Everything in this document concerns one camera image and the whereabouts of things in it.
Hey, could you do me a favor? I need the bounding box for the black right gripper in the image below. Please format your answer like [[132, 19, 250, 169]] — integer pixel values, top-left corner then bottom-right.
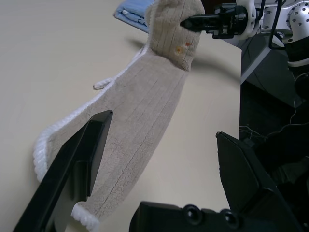
[[180, 4, 249, 40]]

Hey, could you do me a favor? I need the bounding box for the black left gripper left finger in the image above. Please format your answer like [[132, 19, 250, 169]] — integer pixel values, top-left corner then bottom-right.
[[12, 110, 113, 232]]

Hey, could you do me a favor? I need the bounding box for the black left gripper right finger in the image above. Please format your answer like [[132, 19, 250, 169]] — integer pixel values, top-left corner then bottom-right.
[[215, 131, 295, 218]]

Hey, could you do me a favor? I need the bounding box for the beige towel with white trim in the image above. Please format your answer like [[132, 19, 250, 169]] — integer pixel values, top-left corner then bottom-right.
[[32, 0, 206, 229]]

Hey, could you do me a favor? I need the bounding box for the blue folded towel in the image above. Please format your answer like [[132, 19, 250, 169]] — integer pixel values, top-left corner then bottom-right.
[[114, 0, 157, 33]]

